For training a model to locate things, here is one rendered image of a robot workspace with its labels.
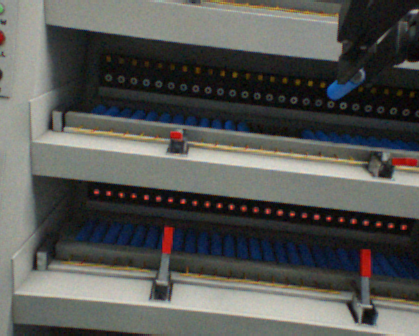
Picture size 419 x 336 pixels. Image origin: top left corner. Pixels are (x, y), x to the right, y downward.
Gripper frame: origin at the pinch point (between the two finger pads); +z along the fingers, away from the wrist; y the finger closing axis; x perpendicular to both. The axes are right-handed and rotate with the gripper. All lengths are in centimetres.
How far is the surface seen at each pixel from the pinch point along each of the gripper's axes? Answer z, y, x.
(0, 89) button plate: 14.1, 39.3, 2.7
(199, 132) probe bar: 19.4, 14.9, 3.6
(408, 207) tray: 17.5, -12.8, 10.9
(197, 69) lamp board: 27.9, 16.6, -9.1
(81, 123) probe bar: 19.7, 31.0, 4.2
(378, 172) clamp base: 16.1, -8.3, 7.1
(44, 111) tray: 17.5, 35.2, 3.8
